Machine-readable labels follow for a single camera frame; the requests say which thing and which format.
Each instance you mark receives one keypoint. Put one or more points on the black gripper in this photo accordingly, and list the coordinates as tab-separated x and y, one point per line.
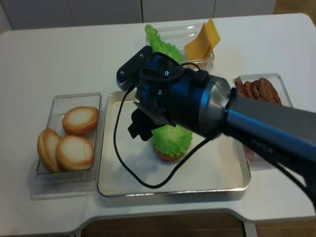
168	93

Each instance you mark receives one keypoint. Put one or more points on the green lettuce leaf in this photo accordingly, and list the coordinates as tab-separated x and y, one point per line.
172	135

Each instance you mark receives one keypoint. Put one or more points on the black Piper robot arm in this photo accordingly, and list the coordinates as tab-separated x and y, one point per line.
283	136

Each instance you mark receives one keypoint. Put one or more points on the green lettuce leaves in container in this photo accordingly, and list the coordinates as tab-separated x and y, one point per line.
158	45

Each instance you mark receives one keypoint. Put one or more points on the yellow cheese slices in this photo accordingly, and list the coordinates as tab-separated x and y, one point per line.
199	50

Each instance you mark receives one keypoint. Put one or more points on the clear lettuce and cheese container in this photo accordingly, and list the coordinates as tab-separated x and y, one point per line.
182	35

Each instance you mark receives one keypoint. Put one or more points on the bun half on tray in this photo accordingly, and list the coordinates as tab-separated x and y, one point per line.
169	152

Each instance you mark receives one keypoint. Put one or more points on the white parchment paper sheet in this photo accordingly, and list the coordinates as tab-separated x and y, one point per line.
209	168

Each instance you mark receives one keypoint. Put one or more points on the silver metal baking tray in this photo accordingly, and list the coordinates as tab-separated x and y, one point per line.
197	182

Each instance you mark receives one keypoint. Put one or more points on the upper bun half in container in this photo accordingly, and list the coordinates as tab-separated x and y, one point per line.
80	120

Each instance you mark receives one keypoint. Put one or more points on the bun half in container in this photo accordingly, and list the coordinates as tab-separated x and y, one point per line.
80	120
75	153

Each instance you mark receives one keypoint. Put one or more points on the front bun half in container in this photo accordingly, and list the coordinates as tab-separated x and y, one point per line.
75	153

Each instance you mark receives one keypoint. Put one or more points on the clear bun container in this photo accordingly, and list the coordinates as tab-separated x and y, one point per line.
60	106

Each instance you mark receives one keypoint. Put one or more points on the leftmost bun half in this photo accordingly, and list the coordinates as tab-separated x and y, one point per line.
46	147

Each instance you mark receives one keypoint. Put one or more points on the brown meat patties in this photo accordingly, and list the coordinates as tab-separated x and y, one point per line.
260	89

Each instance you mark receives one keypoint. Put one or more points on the clear patty and tomato container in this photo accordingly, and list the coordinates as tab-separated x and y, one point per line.
254	160

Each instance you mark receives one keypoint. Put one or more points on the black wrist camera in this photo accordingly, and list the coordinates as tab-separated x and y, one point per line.
127	75

